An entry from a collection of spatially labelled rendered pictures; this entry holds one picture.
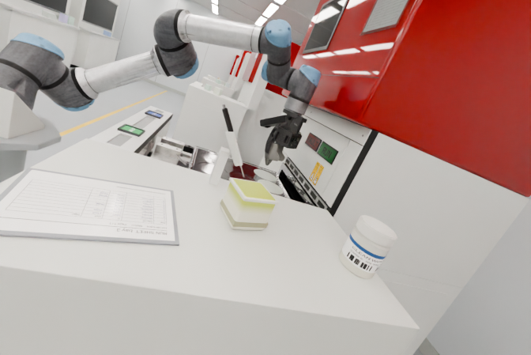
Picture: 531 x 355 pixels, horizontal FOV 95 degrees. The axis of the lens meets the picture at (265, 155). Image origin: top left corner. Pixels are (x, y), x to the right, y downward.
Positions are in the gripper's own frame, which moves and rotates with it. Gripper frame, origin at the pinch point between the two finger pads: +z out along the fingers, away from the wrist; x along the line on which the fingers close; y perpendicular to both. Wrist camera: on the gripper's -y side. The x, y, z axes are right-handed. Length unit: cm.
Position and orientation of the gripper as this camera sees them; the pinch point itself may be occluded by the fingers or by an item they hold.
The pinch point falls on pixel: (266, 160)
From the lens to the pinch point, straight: 90.0
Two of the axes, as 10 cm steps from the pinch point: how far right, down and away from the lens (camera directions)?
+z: -3.8, 8.9, 2.4
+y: 7.3, 4.5, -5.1
